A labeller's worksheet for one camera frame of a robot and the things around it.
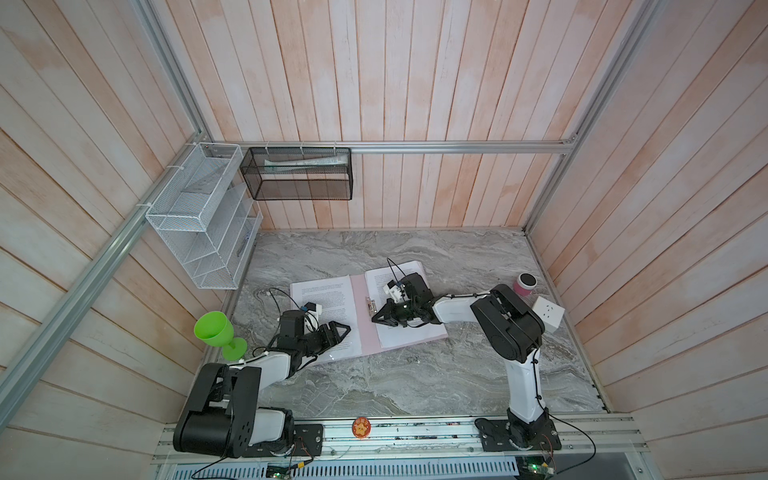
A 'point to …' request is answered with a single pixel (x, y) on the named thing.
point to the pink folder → (352, 300)
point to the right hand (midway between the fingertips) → (373, 319)
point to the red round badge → (361, 427)
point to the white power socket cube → (550, 313)
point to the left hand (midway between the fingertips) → (344, 337)
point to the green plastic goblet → (216, 329)
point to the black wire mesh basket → (299, 173)
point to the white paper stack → (391, 335)
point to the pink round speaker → (525, 283)
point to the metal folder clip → (372, 306)
